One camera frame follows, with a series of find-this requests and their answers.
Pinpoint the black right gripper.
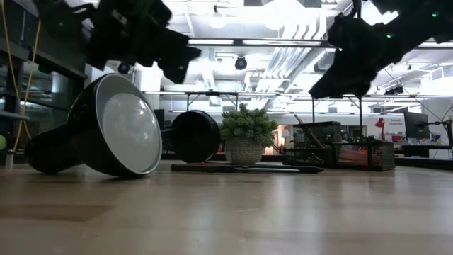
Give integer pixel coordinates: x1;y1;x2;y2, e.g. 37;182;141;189
309;17;404;99

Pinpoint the black desk lamp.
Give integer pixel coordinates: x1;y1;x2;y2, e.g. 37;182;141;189
23;72;222;179

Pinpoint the green succulent in patterned pot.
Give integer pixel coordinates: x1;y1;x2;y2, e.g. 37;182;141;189
219;103;280;166

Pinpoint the long ceiling light strip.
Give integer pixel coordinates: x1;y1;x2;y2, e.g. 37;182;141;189
187;37;453;50

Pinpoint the black pen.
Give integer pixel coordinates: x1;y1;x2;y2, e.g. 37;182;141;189
197;164;325;175

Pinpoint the white globe ceiling lamp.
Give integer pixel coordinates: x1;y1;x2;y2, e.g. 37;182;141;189
207;9;228;30

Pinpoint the red desk lamp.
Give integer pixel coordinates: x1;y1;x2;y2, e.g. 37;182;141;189
374;117;386;142

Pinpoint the dark metal shelving rack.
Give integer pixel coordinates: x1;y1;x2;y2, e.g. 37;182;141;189
0;0;88;168

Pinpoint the dark office desk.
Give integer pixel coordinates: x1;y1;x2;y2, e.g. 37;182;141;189
399;144;453;159

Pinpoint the yellow cable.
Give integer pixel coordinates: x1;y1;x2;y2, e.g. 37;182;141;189
13;19;42;152
0;0;33;141

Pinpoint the black computer monitor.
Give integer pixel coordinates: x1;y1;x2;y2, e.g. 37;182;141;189
403;111;431;140
153;108;166;130

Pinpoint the black mesh desk organizer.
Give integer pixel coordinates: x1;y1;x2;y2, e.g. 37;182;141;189
282;120;396;172

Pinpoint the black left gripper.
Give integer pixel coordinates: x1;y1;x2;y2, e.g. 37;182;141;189
88;0;188;85

